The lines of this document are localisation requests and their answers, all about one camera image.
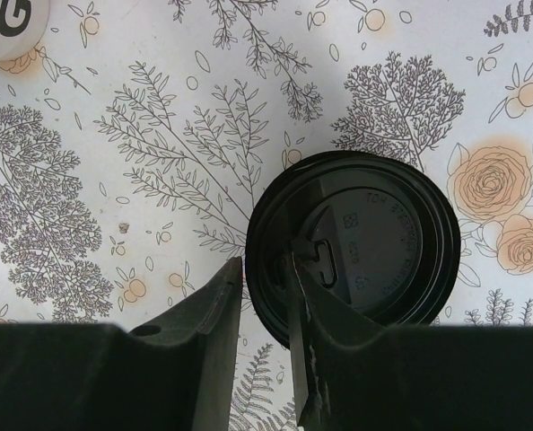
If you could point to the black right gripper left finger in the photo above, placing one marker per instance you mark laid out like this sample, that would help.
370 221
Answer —
174 372

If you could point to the black coffee lid stack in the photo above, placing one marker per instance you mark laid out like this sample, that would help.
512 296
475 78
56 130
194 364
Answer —
376 233

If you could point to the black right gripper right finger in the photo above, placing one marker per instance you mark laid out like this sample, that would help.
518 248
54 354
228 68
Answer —
351 373

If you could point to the floral patterned table mat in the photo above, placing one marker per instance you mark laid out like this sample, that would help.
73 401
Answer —
136 138

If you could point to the white paper cup stack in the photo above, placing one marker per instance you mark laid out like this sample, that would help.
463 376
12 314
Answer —
22 24

